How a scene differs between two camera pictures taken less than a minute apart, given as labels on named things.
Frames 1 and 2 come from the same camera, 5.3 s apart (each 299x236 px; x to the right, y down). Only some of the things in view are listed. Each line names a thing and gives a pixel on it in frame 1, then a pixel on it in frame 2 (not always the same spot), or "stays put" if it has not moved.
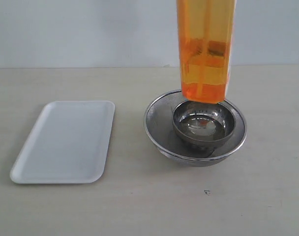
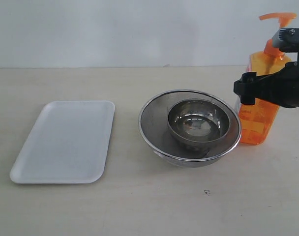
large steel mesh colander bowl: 194,133 stays put
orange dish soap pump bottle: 206,32 → 254,120
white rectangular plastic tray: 69,144 stays put
